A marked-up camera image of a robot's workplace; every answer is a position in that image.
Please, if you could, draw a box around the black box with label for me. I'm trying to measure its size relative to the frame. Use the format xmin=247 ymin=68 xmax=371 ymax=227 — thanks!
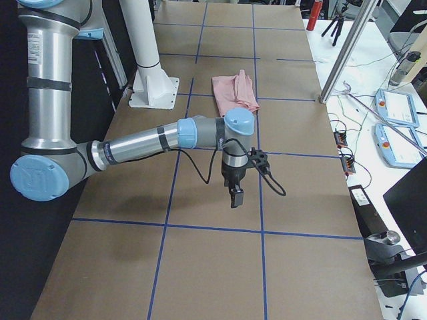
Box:
xmin=348 ymin=185 xmax=388 ymax=244

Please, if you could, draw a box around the black monitor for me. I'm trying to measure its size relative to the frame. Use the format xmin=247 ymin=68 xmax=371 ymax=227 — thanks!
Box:
xmin=383 ymin=159 xmax=427 ymax=253

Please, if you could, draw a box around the right teach pendant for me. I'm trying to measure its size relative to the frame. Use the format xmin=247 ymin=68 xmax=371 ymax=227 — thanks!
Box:
xmin=374 ymin=123 xmax=426 ymax=169

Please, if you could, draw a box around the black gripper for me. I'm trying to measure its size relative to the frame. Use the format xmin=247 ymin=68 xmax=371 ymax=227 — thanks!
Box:
xmin=221 ymin=163 xmax=247 ymax=209

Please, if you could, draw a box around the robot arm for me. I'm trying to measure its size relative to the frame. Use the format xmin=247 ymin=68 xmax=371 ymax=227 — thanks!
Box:
xmin=10 ymin=1 xmax=254 ymax=208

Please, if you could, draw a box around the teach pendant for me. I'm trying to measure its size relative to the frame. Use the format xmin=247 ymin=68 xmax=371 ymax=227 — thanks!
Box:
xmin=374 ymin=123 xmax=426 ymax=169
xmin=375 ymin=89 xmax=420 ymax=128

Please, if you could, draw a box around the red bottle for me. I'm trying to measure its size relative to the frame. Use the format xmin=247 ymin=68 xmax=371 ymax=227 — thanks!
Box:
xmin=306 ymin=0 xmax=323 ymax=31

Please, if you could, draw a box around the left teach pendant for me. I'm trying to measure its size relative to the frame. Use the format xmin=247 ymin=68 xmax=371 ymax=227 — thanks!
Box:
xmin=375 ymin=89 xmax=420 ymax=128

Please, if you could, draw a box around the pink Snoopy t-shirt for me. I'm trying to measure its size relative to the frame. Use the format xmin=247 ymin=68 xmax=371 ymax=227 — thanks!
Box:
xmin=211 ymin=69 xmax=260 ymax=117

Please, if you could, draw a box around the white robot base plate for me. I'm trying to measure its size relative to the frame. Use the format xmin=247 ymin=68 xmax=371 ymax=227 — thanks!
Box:
xmin=120 ymin=1 xmax=179 ymax=109

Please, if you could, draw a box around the black orange terminal block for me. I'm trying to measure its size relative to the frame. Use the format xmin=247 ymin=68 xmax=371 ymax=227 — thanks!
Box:
xmin=334 ymin=130 xmax=348 ymax=149

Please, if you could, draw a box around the black camera cable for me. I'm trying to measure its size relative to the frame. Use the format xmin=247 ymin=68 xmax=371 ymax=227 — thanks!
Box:
xmin=179 ymin=138 xmax=287 ymax=197

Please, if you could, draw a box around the aluminium frame post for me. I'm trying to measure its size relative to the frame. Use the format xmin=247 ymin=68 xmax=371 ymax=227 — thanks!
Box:
xmin=320 ymin=0 xmax=377 ymax=104

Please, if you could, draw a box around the black tripod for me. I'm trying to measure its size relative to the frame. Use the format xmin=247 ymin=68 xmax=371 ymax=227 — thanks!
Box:
xmin=321 ymin=4 xmax=348 ymax=47

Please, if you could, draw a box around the brown paper table cover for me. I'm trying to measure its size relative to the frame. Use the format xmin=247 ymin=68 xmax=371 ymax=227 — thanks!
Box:
xmin=32 ymin=1 xmax=382 ymax=319

